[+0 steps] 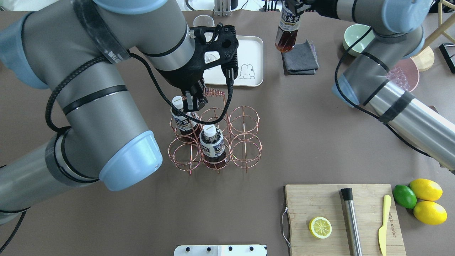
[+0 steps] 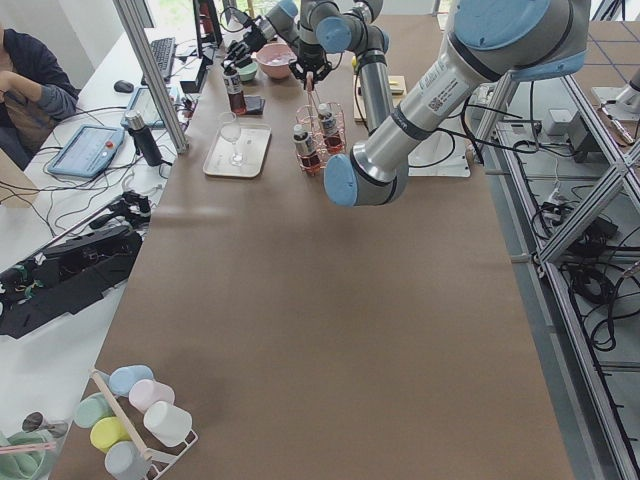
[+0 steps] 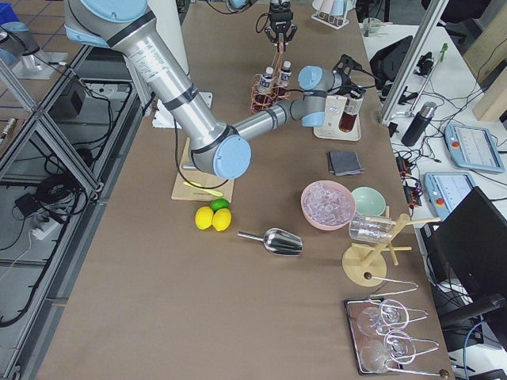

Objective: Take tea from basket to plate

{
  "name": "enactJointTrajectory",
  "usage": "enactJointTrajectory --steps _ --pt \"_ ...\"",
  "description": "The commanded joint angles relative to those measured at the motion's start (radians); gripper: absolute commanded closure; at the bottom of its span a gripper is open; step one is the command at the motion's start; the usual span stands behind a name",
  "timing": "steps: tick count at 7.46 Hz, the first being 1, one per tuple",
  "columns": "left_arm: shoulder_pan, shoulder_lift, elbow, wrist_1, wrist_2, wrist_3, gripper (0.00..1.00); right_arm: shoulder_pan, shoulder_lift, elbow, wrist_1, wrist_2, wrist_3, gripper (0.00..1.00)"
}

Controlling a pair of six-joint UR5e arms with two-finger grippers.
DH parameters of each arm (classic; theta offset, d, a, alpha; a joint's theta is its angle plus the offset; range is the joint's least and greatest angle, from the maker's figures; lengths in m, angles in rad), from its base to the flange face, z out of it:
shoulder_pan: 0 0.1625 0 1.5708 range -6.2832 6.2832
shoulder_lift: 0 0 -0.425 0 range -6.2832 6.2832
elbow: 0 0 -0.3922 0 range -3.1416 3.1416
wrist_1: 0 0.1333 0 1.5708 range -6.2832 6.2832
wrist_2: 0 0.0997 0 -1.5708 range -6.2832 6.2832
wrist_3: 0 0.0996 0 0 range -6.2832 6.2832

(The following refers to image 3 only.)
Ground white wire cup rack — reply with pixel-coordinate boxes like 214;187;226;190
311;0;349;29

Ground cream rabbit tray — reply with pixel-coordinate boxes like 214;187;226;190
313;117;361;142

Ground black bag on table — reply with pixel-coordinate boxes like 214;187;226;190
370;36;413;90

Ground pink bowl with ice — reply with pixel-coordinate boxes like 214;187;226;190
300;180;356;231

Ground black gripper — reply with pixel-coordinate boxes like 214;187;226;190
338;54;365;97
264;0;297;44

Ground blue teach pendant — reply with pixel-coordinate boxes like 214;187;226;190
444;123;505;173
424;171;476;220

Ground blue plastic cup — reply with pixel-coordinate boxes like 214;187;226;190
330;0;348;17

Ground mint green bowl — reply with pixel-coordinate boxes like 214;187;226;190
352;187;386;216

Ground clear glass mug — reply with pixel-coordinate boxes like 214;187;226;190
349;215;395;243

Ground upside down wine glass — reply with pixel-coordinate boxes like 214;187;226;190
360;330;416;374
357;299;409;336

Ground black glass holder tray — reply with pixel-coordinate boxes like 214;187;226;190
344;297;386;376

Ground yellow plastic knife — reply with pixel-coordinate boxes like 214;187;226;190
183;181;223;198

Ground aluminium frame post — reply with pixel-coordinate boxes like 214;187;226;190
379;0;448;127

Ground bamboo cutting board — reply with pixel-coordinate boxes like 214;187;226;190
171;138;234;202

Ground green lime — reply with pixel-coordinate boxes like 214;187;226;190
209;198;229;212

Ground wooden cup tree stand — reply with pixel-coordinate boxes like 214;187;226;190
342;214;440;287

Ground dark insulated thermos bottle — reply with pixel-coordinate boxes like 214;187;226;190
401;101;437;146

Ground tea bottle dark liquid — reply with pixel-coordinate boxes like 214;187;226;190
275;60;292;98

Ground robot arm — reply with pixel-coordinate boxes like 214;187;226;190
64;1;355;180

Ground grey folded cloth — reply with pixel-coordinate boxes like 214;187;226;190
328;151;364;176

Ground black computer monitor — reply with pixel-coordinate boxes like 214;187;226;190
433;187;506;307

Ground tea bottle white cap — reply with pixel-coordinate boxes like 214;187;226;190
257;66;274;105

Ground pink plastic cup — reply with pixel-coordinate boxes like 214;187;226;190
320;0;334;14

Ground copper wire bottle basket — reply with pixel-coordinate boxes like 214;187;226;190
250;45;292;113

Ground yellow lemon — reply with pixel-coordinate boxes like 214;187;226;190
212;208;232;232
194;206;214;230

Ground steel ice scoop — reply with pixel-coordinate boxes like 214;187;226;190
238;228;303;257

